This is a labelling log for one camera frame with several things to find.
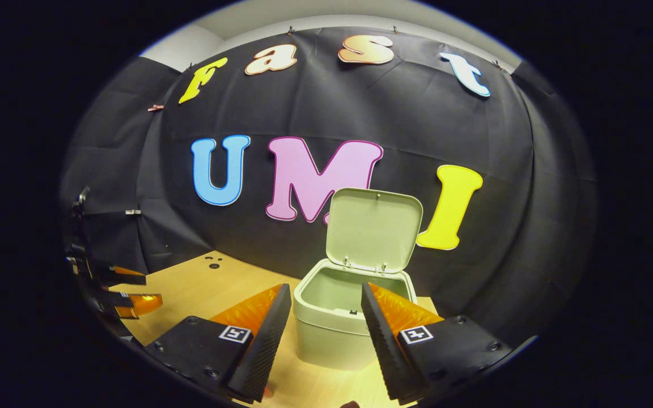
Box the black backdrop cloth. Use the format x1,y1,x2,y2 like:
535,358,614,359
59,25,598,346

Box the light green desktop garbage bin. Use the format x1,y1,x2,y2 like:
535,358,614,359
293,188,424,372

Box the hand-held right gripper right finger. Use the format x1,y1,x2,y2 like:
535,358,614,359
361,282,513,405

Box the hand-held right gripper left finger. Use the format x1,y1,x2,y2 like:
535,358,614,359
144,283,292,404

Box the wooden desktop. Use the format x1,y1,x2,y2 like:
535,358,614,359
108,250,440,408

